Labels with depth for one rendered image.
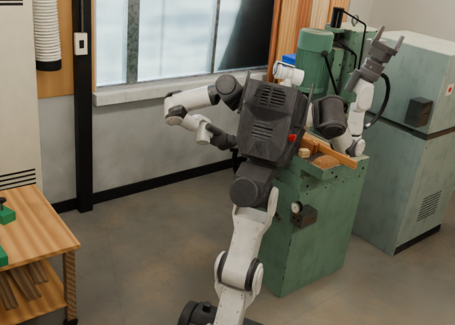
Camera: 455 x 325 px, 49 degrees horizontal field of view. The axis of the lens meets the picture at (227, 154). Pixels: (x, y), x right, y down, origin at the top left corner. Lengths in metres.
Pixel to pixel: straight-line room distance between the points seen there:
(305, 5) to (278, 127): 2.50
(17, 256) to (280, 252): 1.39
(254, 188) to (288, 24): 2.44
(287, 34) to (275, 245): 1.89
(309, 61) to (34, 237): 1.59
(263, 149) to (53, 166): 1.91
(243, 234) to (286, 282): 0.96
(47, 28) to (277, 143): 1.60
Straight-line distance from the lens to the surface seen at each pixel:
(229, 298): 2.23
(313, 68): 2.62
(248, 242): 2.10
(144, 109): 3.67
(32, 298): 2.71
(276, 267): 2.97
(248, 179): 1.87
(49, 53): 3.05
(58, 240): 2.50
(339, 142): 2.14
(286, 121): 1.89
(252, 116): 1.92
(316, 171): 2.54
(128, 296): 2.97
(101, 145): 3.60
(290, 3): 4.12
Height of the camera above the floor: 1.95
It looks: 25 degrees down
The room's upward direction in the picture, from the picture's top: 7 degrees clockwise
